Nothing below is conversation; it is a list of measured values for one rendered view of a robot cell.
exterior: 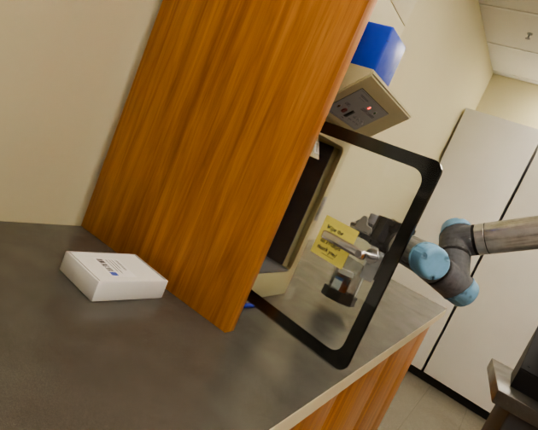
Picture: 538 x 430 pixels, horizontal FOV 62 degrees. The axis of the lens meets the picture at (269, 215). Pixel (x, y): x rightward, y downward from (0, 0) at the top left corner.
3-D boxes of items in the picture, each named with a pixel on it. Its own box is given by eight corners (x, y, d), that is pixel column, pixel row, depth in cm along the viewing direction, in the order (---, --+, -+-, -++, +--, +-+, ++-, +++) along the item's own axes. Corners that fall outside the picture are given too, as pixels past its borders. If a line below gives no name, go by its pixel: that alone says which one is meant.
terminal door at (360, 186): (234, 288, 97) (308, 115, 91) (344, 374, 79) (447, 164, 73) (231, 288, 97) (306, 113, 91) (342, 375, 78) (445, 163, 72)
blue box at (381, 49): (330, 59, 91) (348, 16, 89) (347, 76, 99) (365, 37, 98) (374, 72, 86) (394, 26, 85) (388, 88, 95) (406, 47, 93)
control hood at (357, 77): (302, 101, 91) (322, 54, 89) (355, 136, 119) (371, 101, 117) (351, 119, 85) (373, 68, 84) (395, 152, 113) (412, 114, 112)
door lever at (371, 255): (332, 242, 83) (338, 229, 83) (375, 266, 77) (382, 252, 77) (317, 239, 79) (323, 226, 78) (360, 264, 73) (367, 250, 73)
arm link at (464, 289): (482, 266, 106) (453, 239, 104) (482, 305, 99) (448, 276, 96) (454, 276, 112) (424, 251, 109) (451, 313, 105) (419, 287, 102)
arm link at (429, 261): (438, 291, 96) (411, 268, 94) (412, 275, 107) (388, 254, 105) (461, 262, 96) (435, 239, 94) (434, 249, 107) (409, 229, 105)
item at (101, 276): (58, 269, 84) (65, 250, 83) (129, 270, 97) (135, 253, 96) (90, 302, 77) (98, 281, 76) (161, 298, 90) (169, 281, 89)
